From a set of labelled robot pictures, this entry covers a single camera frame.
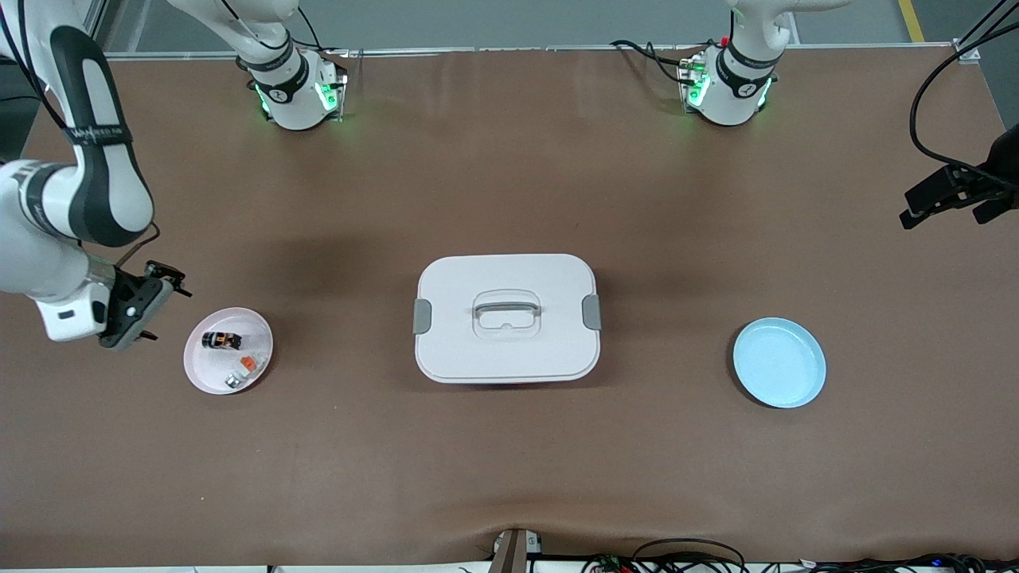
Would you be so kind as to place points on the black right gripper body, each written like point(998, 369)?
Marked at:
point(125, 287)

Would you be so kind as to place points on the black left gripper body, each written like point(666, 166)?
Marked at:
point(1005, 161)

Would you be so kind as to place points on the black orange push-button switch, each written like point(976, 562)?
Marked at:
point(223, 341)

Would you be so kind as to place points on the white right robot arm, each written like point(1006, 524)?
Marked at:
point(24, 263)

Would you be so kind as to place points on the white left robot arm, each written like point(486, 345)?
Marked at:
point(728, 99)

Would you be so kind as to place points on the pale pink plastic plate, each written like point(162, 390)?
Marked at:
point(207, 374)

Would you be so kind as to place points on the light blue plastic plate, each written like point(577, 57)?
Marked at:
point(780, 362)

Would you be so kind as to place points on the grey box latch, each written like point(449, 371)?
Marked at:
point(422, 317)
point(591, 312)

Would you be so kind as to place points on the white lidded storage box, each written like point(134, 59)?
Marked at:
point(509, 358)

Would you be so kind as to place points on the brown table mat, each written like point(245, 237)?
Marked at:
point(509, 477)

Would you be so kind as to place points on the white orange push-button switch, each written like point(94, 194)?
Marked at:
point(247, 364)

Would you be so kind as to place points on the aluminium frame post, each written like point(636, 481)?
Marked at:
point(967, 52)
point(96, 14)

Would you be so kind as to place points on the grey camera stand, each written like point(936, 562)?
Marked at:
point(509, 557)

